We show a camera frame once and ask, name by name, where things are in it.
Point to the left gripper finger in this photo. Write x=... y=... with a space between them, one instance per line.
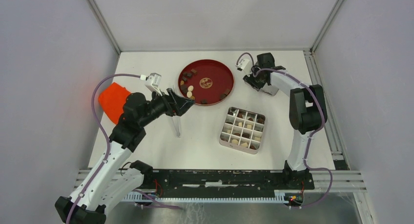
x=174 y=97
x=182 y=105

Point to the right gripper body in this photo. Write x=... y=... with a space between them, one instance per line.
x=255 y=81

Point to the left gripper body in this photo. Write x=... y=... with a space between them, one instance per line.
x=160 y=105

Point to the metal tongs white handle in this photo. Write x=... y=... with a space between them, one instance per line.
x=176 y=125

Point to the silver tin lid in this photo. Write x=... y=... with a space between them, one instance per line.
x=270 y=90

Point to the pink compartment box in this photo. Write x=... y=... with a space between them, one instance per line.
x=242 y=130

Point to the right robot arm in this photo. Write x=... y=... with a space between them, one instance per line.
x=307 y=107

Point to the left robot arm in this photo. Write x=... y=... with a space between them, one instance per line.
x=93 y=200

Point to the red round tray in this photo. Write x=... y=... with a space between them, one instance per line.
x=209 y=81

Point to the orange cloth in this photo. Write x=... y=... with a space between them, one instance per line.
x=112 y=100

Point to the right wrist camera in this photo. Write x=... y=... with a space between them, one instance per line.
x=244 y=65

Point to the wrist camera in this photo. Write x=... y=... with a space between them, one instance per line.
x=152 y=82
x=244 y=65

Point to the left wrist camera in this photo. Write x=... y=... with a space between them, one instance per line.
x=152 y=82

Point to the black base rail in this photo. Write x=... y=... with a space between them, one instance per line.
x=170 y=183

